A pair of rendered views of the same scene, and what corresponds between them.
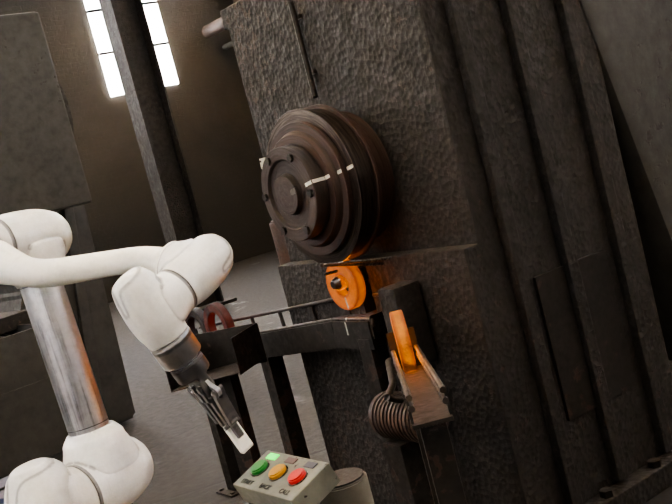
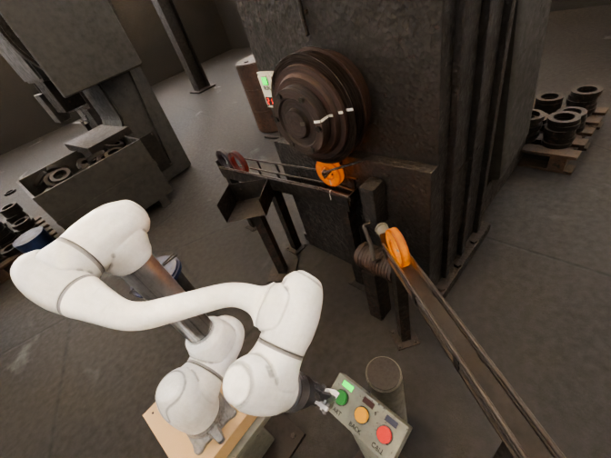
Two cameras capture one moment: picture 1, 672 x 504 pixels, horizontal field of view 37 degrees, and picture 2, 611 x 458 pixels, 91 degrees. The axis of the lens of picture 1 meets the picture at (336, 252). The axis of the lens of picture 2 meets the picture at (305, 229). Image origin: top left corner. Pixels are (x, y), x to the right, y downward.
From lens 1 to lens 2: 173 cm
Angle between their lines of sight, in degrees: 34
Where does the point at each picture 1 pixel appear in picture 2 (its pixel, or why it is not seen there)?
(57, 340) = not seen: hidden behind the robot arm
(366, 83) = (358, 30)
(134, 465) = (235, 343)
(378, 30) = not seen: outside the picture
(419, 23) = not seen: outside the picture
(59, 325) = (161, 293)
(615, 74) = (520, 11)
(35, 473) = (175, 399)
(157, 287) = (274, 387)
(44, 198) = (115, 65)
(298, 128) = (303, 71)
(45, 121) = (98, 14)
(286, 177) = (296, 113)
